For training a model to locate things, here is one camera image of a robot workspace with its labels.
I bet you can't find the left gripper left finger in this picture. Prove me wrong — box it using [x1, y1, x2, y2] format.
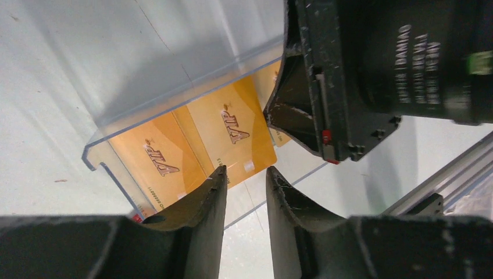
[1, 166, 227, 278]

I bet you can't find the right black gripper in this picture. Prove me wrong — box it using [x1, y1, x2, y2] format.
[263, 1, 402, 164]

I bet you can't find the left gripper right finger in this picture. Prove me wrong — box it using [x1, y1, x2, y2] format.
[266, 166, 492, 278]

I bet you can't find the red leather card holder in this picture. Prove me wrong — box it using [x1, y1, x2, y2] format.
[130, 213, 144, 223]

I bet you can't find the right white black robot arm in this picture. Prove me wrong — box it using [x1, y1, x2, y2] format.
[263, 1, 492, 164]

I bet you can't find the orange credit card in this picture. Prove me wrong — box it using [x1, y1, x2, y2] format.
[173, 77, 277, 188]
[109, 113, 207, 211]

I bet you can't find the aluminium front rail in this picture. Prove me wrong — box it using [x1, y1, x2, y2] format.
[383, 133, 492, 215]

